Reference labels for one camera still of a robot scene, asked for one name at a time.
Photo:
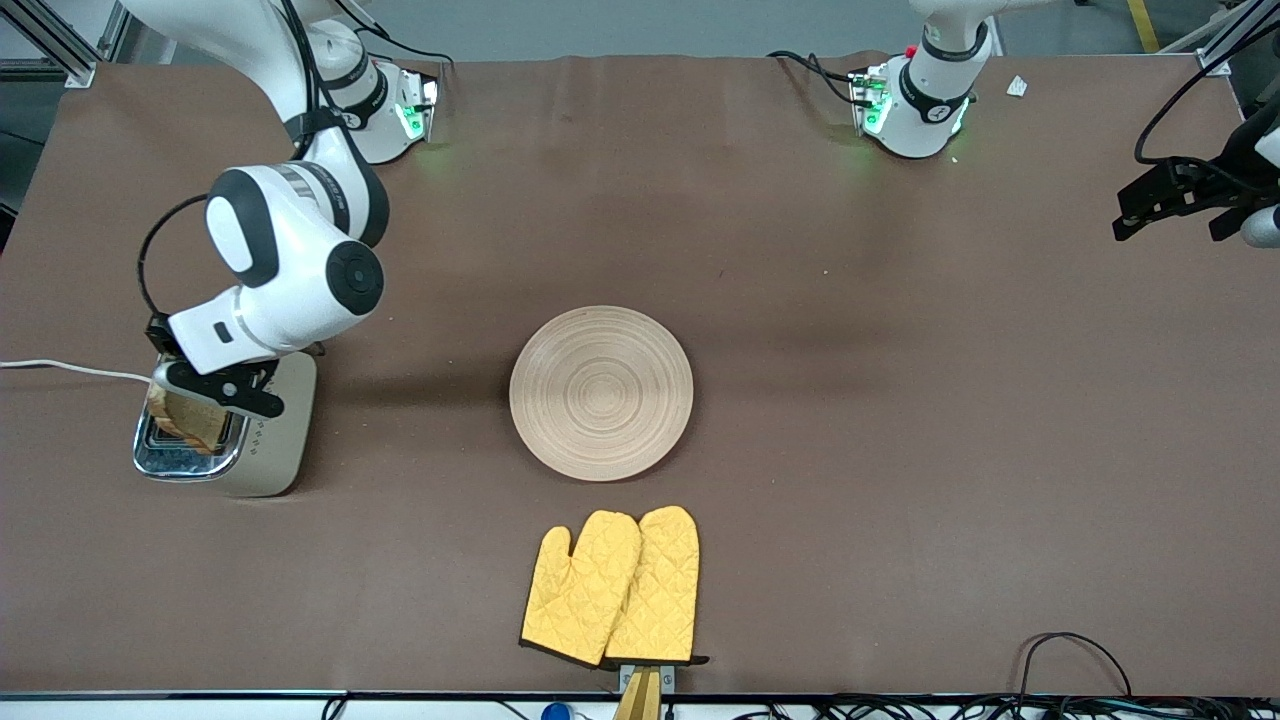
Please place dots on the brown bread slice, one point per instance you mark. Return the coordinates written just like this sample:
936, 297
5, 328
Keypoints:
190, 425

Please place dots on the white paper scrap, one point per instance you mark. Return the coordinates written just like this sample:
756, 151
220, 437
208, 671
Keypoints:
1017, 86

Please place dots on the table cover mat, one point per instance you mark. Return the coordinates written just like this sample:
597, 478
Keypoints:
800, 250

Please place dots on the blue round knob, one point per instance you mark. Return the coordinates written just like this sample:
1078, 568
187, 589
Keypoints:
555, 713

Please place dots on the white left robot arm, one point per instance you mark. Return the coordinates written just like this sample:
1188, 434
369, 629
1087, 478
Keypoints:
925, 120

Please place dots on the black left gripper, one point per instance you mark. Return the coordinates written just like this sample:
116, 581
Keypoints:
1221, 176

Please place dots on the yellow quilted oven mitt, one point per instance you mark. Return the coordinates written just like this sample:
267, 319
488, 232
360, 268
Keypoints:
580, 590
660, 590

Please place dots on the grey metal table bracket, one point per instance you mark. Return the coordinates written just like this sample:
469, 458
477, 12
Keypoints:
665, 676

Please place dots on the beige and chrome toaster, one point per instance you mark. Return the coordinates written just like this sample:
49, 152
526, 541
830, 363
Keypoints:
280, 440

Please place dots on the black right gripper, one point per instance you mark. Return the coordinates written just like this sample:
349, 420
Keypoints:
159, 336

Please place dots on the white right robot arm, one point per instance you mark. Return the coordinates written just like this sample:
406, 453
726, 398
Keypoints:
290, 250

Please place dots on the aluminium frame profile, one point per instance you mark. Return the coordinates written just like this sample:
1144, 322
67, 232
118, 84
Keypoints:
1215, 62
78, 72

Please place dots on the round wooden plate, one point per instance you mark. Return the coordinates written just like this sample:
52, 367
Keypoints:
600, 395

